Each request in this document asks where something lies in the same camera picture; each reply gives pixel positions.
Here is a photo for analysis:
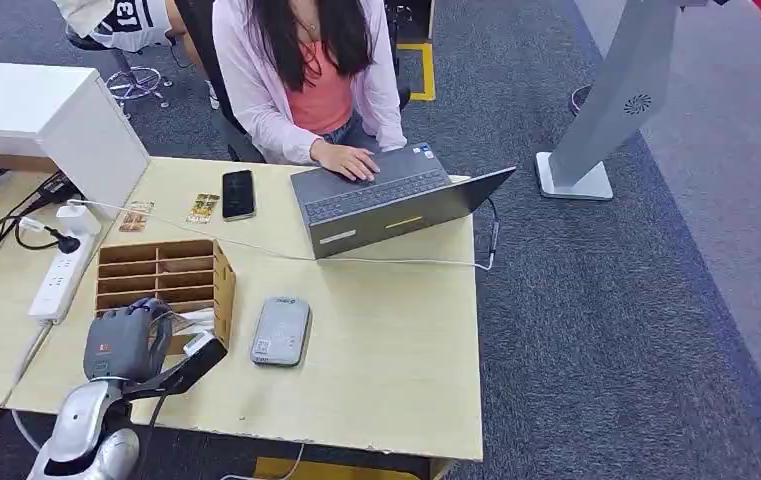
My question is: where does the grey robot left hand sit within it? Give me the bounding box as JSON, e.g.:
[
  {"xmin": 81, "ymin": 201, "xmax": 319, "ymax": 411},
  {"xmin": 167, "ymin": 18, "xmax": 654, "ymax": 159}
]
[{"xmin": 83, "ymin": 296, "xmax": 176, "ymax": 386}]

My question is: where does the person's right hand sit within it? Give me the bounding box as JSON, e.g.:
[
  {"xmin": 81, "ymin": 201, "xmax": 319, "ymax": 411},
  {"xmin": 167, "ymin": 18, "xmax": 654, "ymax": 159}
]
[{"xmin": 309, "ymin": 139, "xmax": 382, "ymax": 183}]

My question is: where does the pale card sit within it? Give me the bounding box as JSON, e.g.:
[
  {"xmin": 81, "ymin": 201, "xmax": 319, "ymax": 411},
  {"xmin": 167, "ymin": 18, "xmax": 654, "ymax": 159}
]
[{"xmin": 166, "ymin": 307, "xmax": 217, "ymax": 336}]

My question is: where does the grey laptop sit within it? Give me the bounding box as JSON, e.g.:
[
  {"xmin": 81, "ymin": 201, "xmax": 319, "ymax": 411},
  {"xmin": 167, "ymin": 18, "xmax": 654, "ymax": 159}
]
[{"xmin": 289, "ymin": 141, "xmax": 518, "ymax": 261}]

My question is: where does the wooden card box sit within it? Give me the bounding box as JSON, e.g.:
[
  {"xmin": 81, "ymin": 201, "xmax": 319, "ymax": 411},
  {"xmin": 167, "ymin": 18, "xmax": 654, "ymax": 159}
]
[{"xmin": 94, "ymin": 239, "xmax": 238, "ymax": 356}]

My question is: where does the person at laptop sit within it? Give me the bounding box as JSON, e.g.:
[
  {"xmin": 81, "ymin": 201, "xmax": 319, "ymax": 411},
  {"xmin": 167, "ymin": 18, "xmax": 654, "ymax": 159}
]
[{"xmin": 210, "ymin": 0, "xmax": 410, "ymax": 183}]

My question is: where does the white power strip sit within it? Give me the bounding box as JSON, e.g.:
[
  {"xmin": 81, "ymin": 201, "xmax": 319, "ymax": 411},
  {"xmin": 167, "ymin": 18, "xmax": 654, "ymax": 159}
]
[{"xmin": 26, "ymin": 228, "xmax": 97, "ymax": 326}]

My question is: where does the black smartphone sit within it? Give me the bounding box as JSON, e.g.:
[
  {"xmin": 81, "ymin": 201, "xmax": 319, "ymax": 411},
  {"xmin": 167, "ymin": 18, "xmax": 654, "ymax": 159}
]
[{"xmin": 220, "ymin": 169, "xmax": 258, "ymax": 223}]

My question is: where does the printed card with brown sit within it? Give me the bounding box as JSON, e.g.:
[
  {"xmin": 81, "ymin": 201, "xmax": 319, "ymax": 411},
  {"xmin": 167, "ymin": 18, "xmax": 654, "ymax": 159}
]
[{"xmin": 117, "ymin": 200, "xmax": 155, "ymax": 234}]

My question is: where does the white charger plug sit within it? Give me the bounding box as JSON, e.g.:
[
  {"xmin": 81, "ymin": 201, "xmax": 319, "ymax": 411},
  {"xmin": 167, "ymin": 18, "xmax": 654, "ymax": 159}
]
[{"xmin": 55, "ymin": 203, "xmax": 104, "ymax": 238}]

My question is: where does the printed card with yellow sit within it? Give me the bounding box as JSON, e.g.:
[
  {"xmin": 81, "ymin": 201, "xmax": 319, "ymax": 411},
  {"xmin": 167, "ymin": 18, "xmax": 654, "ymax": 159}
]
[{"xmin": 185, "ymin": 192, "xmax": 222, "ymax": 226}]

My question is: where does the grey flat device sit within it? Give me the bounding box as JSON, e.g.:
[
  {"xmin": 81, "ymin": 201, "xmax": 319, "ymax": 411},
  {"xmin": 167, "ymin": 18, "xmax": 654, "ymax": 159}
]
[{"xmin": 250, "ymin": 296, "xmax": 314, "ymax": 369}]

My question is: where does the chrome base stool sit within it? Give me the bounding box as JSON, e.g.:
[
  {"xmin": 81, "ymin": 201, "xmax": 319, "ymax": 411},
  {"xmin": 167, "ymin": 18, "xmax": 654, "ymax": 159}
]
[{"xmin": 65, "ymin": 26, "xmax": 177, "ymax": 111}]

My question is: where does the person on stool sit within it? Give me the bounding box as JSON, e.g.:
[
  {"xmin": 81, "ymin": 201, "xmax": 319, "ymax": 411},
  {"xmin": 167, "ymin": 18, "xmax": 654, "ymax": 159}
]
[{"xmin": 50, "ymin": 0, "xmax": 222, "ymax": 111}]

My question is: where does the grey floor stand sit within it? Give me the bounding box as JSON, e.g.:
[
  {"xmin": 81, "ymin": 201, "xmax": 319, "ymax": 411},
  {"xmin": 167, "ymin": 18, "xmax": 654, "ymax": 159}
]
[{"xmin": 534, "ymin": 0, "xmax": 734, "ymax": 202}]

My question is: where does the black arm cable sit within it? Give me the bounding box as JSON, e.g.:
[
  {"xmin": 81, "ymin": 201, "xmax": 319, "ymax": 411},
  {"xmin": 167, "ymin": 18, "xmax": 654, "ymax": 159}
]
[{"xmin": 133, "ymin": 394, "xmax": 171, "ymax": 480}]

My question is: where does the white power strip cable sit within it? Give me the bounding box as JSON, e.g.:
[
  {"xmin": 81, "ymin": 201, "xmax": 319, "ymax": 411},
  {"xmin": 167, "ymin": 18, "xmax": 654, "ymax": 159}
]
[{"xmin": 0, "ymin": 320, "xmax": 54, "ymax": 453}]

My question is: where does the black plug with cable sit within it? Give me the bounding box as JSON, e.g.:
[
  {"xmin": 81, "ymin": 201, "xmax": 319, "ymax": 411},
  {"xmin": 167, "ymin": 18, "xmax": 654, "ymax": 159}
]
[{"xmin": 14, "ymin": 218, "xmax": 83, "ymax": 257}]

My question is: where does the thin white cable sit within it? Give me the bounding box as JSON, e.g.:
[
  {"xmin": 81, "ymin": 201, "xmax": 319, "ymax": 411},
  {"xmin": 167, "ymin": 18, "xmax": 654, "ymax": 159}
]
[{"xmin": 67, "ymin": 197, "xmax": 495, "ymax": 272}]

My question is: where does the black laptop power cable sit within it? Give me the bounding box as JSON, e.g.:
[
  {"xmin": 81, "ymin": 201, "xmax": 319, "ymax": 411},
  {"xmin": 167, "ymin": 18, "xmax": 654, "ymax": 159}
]
[{"xmin": 482, "ymin": 197, "xmax": 503, "ymax": 268}]

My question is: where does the black cable bundle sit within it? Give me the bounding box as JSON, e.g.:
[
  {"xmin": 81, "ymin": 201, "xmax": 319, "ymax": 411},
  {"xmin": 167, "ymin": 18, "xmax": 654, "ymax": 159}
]
[{"xmin": 0, "ymin": 170, "xmax": 83, "ymax": 281}]

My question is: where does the white cable under desk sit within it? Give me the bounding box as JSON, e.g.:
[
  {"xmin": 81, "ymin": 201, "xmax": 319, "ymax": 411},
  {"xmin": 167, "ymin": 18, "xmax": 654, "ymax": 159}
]
[{"xmin": 219, "ymin": 442, "xmax": 306, "ymax": 480}]

